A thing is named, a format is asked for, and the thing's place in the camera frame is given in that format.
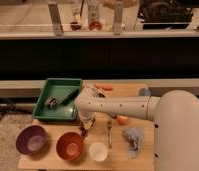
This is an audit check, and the purple bowl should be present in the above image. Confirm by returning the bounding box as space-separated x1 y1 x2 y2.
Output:
16 125 47 155

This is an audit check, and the white cup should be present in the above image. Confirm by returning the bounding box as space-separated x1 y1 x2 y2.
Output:
89 142 108 162

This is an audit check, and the dark purple grape bunch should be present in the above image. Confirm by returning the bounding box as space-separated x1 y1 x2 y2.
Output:
79 122 88 139

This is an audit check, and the orange fruit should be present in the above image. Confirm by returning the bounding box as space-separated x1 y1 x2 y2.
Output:
117 115 129 125

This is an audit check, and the small dark toy in tray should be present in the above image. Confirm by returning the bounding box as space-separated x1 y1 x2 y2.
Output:
44 97 58 109

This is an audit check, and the blue-grey crumpled cloth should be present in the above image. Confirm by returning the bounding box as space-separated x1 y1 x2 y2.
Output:
122 127 144 158

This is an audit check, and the green plastic tray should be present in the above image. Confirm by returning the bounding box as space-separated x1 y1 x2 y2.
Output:
32 78 82 121

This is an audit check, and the orange-brown bowl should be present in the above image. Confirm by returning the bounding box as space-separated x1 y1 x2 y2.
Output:
56 132 83 161

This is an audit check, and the orange carrot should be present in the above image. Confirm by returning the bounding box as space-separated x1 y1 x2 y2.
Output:
94 84 113 91

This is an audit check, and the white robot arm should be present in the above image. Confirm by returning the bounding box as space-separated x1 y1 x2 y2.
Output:
75 87 199 171

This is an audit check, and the wooden board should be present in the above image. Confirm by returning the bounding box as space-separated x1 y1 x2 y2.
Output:
17 82 157 171

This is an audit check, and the dark green knife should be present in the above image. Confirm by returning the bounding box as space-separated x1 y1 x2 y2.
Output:
60 89 79 105

